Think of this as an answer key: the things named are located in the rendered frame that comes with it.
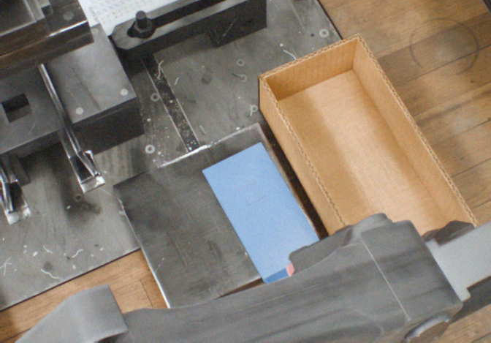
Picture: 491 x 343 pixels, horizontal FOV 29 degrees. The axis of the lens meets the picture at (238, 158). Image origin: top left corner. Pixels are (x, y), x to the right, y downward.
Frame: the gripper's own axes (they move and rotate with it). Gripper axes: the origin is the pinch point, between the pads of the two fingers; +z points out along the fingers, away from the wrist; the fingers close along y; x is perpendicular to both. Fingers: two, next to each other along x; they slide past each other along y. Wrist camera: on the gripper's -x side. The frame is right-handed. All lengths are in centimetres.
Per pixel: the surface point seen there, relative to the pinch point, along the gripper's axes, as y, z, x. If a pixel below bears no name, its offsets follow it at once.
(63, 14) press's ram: 31.2, 0.2, 11.3
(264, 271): 1.1, 8.0, 2.8
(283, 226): 4.1, 9.6, -1.2
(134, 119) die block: 20.0, 16.8, 7.6
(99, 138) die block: 19.6, 17.7, 11.7
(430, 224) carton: -2.2, 8.0, -15.2
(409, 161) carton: 4.2, 11.3, -16.9
